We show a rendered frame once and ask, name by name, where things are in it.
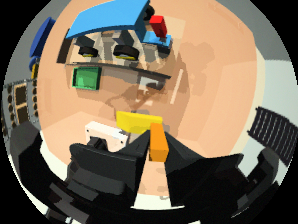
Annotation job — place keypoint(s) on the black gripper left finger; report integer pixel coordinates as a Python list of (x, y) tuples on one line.
[(127, 164)]

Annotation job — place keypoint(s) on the red-headed metal pin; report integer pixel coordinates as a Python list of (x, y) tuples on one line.
[(159, 28)]

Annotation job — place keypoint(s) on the tan wooden ramp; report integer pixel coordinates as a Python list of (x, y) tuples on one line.
[(153, 59)]

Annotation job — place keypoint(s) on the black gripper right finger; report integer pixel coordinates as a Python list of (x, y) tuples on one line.
[(186, 170)]

